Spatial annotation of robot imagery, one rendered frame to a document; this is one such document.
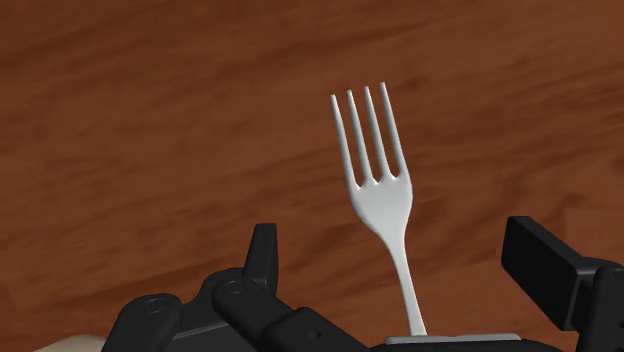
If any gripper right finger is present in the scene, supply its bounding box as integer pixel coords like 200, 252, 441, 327
500, 215, 624, 352

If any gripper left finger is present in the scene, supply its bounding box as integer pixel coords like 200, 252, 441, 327
100, 222, 370, 352

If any white plastic fork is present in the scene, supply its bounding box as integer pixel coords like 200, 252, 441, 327
330, 81, 429, 338

